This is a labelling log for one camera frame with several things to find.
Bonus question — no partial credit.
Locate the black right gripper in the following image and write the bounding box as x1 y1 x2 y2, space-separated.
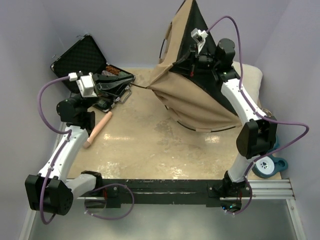
169 44 220 78

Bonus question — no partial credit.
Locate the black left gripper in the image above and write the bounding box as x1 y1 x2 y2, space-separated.
82 73 134 111

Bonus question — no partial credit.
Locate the beige fabric pet tent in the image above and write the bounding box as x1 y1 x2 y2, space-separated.
147 0 241 133

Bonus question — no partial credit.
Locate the black tent pole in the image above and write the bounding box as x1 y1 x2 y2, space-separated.
145 38 240 132

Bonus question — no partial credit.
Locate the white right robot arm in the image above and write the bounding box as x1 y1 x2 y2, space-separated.
173 36 278 197

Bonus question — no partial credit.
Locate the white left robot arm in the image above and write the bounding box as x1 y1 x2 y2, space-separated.
24 72 133 225

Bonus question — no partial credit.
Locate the brown chip stack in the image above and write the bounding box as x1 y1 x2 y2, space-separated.
105 65 121 75

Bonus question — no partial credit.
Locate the green chip stack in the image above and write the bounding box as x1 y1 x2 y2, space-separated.
118 71 131 78

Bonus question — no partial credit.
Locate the black poker chip case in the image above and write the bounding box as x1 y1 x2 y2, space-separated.
50 34 136 113

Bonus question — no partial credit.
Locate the white fluffy pillow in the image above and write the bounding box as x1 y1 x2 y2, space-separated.
242 64 263 108

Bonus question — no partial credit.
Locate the clear glass bowl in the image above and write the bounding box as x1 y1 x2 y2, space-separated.
261 108 273 118

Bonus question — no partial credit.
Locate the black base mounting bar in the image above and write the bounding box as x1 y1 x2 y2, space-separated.
97 179 250 208

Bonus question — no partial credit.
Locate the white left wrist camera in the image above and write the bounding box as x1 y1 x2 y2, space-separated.
68 72 98 98

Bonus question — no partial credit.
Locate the beige wooden handle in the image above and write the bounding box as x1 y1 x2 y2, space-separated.
83 111 113 149

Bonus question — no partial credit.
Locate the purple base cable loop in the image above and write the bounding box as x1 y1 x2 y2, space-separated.
84 183 136 221

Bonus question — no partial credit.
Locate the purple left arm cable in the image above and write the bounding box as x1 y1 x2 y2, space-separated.
37 76 72 225

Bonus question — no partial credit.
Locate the aluminium frame rail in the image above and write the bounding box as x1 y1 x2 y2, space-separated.
19 179 306 240

